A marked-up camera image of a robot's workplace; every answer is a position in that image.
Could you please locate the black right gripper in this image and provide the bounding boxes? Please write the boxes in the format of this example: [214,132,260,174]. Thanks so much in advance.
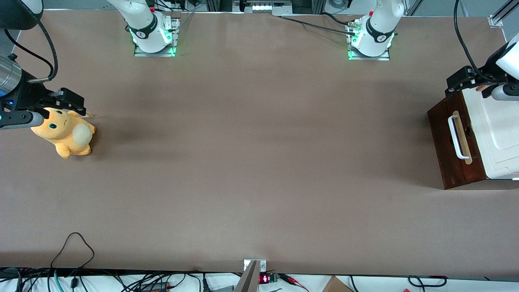
[10,71,87,116]

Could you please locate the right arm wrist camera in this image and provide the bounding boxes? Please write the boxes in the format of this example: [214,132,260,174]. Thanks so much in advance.
[0,110,45,131]

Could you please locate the black looped cable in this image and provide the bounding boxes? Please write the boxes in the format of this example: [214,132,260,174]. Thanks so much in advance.
[50,232,95,269]

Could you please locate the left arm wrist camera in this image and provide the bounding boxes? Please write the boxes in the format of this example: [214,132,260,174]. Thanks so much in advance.
[491,83,519,101]

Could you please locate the dark brown wooden drawer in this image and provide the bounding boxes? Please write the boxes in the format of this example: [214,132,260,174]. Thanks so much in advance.
[427,92,478,190]

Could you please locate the red clip leads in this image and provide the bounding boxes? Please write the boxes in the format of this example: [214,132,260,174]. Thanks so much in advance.
[279,274,309,292]

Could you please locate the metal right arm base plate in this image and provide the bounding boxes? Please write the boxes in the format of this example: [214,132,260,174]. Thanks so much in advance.
[133,16,181,58]

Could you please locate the black cable to arm base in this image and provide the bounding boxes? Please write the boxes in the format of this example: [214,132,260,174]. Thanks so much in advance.
[279,12,358,35]

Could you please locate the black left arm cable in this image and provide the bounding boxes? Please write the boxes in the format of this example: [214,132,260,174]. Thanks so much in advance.
[453,0,489,79]

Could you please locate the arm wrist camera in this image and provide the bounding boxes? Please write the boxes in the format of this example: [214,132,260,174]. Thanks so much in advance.
[0,110,45,131]
[491,83,519,101]

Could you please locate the brown cardboard piece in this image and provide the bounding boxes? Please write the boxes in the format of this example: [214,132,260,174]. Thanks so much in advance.
[322,275,354,292]

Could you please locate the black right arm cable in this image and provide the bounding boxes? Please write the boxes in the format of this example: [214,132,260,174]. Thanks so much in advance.
[3,19,59,84]

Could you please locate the light wooden handle backplate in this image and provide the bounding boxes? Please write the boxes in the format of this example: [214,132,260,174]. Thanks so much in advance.
[452,110,474,165]

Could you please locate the black cable coil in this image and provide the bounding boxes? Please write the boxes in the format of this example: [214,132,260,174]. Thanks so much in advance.
[407,275,448,289]

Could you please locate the white drawer handle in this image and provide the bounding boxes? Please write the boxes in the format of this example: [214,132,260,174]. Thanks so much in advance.
[448,114,471,160]

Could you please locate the white and brown drawer cabinet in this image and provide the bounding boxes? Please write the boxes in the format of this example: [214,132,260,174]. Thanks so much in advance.
[427,87,519,190]

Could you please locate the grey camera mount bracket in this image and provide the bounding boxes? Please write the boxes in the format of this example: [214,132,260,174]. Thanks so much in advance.
[234,259,267,292]

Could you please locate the black power adapter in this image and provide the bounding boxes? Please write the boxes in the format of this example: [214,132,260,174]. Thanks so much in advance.
[139,281,172,292]

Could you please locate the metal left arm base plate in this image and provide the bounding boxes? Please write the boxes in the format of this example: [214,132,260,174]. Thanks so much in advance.
[347,19,391,62]

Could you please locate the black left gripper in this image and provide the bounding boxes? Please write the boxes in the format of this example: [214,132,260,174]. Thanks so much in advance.
[445,51,507,98]

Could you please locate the orange plush toy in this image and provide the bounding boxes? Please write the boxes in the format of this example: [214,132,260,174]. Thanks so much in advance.
[30,107,97,160]

